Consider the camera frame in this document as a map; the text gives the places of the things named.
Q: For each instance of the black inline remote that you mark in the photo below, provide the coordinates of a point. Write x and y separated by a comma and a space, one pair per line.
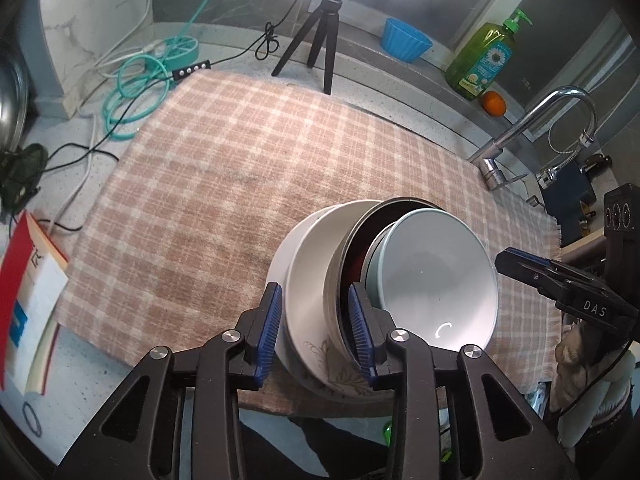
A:
191, 70

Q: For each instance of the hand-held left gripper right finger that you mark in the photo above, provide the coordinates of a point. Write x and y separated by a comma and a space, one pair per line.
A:
361, 330

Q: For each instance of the steel pot lid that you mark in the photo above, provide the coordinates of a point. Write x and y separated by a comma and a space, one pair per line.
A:
12, 100

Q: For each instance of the beige checkered cloth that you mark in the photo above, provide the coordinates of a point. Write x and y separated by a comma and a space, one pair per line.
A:
200, 185

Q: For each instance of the blue silicone cup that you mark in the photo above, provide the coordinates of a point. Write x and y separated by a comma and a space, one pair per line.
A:
405, 40

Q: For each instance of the dark green mesh scrubber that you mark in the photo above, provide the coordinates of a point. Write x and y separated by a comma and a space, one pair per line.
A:
22, 175

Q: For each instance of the red book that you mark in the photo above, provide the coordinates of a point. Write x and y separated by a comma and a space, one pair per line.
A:
20, 270

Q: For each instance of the dark blue knife block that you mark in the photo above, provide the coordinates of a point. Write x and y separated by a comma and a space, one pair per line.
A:
570, 200

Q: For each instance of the orange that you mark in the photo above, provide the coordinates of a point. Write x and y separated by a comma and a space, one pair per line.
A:
494, 102

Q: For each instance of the green dish soap bottle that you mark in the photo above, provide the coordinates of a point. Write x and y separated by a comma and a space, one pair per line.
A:
482, 60

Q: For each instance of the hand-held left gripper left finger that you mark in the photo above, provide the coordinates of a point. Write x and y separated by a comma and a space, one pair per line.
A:
270, 330

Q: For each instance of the person's right hand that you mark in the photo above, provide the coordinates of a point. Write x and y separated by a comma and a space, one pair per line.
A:
570, 350

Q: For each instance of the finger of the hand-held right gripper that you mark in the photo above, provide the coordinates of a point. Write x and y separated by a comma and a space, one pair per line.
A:
530, 270

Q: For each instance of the chrome faucet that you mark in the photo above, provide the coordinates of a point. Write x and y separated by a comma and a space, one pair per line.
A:
525, 125

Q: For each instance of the small red steel bowl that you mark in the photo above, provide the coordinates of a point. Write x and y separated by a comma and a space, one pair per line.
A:
440, 280

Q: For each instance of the large stainless steel bowl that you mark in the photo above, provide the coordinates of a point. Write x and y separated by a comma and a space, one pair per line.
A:
332, 310

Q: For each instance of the white plate with branch print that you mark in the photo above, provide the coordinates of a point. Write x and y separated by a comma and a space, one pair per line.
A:
307, 270

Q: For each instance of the black tripod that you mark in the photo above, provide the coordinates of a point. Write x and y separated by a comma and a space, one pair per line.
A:
320, 25

